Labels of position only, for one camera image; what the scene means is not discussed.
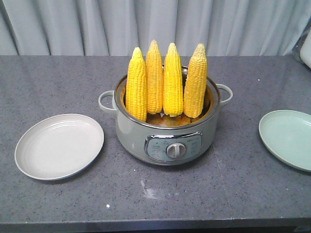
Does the green electric cooking pot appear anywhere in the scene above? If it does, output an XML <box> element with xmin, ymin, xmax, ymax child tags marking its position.
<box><xmin>98</xmin><ymin>76</ymin><xmax>233</xmax><ymax>166</ymax></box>

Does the beige round plate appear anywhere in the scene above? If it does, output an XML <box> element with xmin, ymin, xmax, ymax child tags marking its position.
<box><xmin>15</xmin><ymin>114</ymin><xmax>104</xmax><ymax>181</ymax></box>

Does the yellow corn cob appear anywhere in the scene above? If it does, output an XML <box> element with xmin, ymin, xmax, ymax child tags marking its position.
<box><xmin>183</xmin><ymin>43</ymin><xmax>208</xmax><ymax>118</ymax></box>
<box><xmin>163</xmin><ymin>43</ymin><xmax>183</xmax><ymax>117</ymax></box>
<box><xmin>125</xmin><ymin>47</ymin><xmax>147</xmax><ymax>122</ymax></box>

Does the grey pleated curtain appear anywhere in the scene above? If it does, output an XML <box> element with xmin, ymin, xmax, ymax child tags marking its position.
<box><xmin>0</xmin><ymin>0</ymin><xmax>311</xmax><ymax>56</ymax></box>

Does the green round plate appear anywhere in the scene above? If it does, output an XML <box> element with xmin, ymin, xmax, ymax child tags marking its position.
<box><xmin>259</xmin><ymin>110</ymin><xmax>311</xmax><ymax>172</ymax></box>

